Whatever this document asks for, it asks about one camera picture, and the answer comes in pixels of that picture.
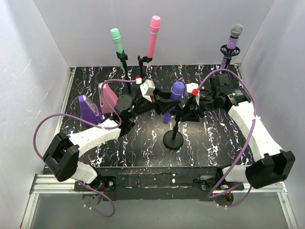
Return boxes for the purple plastic microphone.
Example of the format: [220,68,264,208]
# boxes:
[163,81,185,125]

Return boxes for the round base stand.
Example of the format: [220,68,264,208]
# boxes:
[163,100,193,150]
[116,50,137,99]

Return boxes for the tripod stand with clip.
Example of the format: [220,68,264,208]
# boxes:
[137,54,153,82]

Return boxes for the tripod stand with shock mount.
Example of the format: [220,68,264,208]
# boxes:
[220,45,240,69]

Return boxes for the pink plastic microphone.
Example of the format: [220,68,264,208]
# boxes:
[147,15,161,59]

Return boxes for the purple glitter microphone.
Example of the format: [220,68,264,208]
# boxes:
[220,23,244,71]

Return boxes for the teal plastic microphone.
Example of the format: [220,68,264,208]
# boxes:
[110,28,128,73]

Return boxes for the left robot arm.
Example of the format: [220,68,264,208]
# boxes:
[43,94,181,184]

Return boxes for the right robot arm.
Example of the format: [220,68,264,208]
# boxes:
[186,73,295,190]

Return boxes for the pink metronome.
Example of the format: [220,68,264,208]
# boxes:
[99,83,118,115]

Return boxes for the purple metronome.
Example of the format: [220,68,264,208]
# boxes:
[78,95,103,125]

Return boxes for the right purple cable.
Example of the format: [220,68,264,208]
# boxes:
[193,69,258,207]

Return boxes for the purple cable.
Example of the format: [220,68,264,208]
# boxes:
[193,69,258,207]
[33,77,142,160]

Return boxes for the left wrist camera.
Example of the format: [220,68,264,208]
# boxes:
[140,79,155,103]

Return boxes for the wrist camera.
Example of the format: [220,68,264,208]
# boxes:
[140,79,155,103]
[184,83,200,105]

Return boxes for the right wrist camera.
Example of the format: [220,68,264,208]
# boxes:
[184,83,200,105]

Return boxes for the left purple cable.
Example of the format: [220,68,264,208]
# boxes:
[33,77,142,160]

